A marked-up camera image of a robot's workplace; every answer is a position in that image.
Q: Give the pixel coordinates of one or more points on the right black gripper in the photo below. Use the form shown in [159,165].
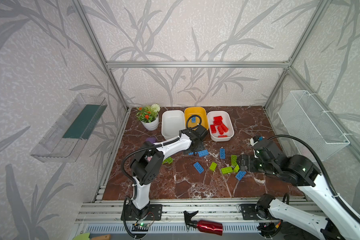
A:
[247,162]

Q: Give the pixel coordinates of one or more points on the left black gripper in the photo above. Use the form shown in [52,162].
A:
[194,145]

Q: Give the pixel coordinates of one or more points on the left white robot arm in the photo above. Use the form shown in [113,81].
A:
[143,165]

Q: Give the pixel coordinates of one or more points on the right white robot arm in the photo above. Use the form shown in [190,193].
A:
[340,220]

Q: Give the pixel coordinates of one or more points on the yellow container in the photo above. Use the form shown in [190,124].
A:
[200,114]

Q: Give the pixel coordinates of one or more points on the right white container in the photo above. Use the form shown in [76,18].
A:
[226,121]

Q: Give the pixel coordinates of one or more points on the white container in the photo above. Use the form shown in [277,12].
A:
[226,121]
[172,123]

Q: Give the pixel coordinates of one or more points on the left white container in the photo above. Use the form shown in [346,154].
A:
[172,123]

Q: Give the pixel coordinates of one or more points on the small green lego brick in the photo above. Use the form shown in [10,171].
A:
[213,166]

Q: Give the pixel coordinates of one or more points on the green lego brick pair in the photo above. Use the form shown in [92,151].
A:
[169,160]

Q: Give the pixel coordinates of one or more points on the purple pink spatula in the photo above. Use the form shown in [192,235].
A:
[151,140]

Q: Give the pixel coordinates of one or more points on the potted plant white pot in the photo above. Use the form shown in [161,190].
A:
[149,116]

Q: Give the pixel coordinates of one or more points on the red spray bottle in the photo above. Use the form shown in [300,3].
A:
[202,225]

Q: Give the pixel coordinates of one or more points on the left circuit board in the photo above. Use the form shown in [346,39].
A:
[141,226]

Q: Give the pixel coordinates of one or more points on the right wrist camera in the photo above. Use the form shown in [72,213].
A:
[253,141]

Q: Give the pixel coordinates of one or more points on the white wire mesh basket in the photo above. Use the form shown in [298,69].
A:
[304,118]

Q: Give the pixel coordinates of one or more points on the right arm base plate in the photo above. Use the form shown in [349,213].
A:
[252,212]

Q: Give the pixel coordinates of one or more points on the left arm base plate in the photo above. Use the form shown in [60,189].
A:
[152,212]

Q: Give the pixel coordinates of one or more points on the clear wall shelf green mat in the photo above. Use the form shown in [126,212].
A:
[66,139]

